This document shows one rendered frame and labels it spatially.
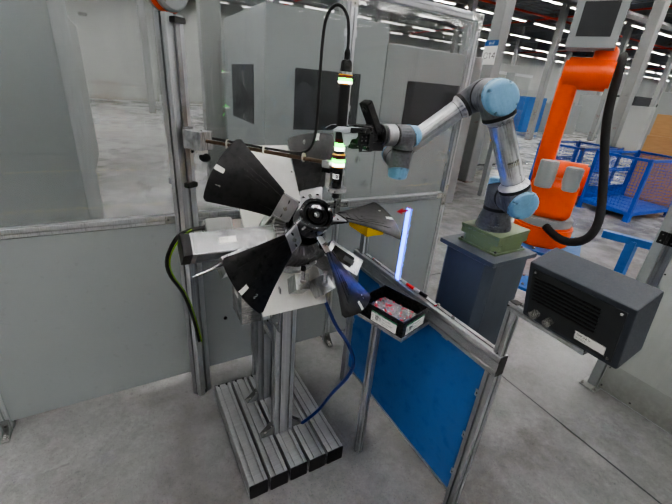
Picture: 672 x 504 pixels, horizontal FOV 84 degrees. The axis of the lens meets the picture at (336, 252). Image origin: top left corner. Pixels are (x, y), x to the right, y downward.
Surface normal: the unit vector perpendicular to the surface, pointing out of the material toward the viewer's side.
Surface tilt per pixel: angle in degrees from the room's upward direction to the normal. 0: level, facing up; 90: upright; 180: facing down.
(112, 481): 0
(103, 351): 90
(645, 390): 90
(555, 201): 90
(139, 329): 90
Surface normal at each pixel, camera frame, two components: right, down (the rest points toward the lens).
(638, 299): -0.14, -0.84
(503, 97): 0.03, 0.33
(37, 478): 0.08, -0.91
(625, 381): -0.87, 0.14
